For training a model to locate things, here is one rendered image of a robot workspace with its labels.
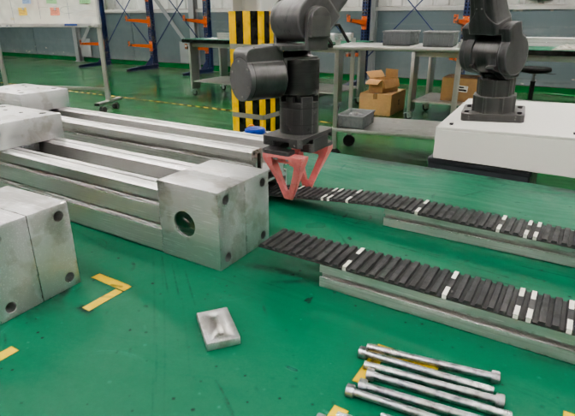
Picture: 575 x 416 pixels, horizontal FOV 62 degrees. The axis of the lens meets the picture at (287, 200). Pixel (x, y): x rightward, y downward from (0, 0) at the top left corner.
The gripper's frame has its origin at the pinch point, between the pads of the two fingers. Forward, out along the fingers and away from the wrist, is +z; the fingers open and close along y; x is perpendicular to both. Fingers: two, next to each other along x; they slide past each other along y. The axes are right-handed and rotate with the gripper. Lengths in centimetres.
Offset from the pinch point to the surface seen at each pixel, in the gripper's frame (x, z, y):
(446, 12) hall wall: -169, -36, -751
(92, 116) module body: -51, -6, -3
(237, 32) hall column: -204, -15, -257
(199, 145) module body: -15.4, -5.9, 4.8
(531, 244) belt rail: 33.2, 0.7, 1.2
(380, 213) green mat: 12.8, 2.2, -2.1
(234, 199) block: 3.7, -5.7, 20.9
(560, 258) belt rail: 36.4, 1.5, 1.9
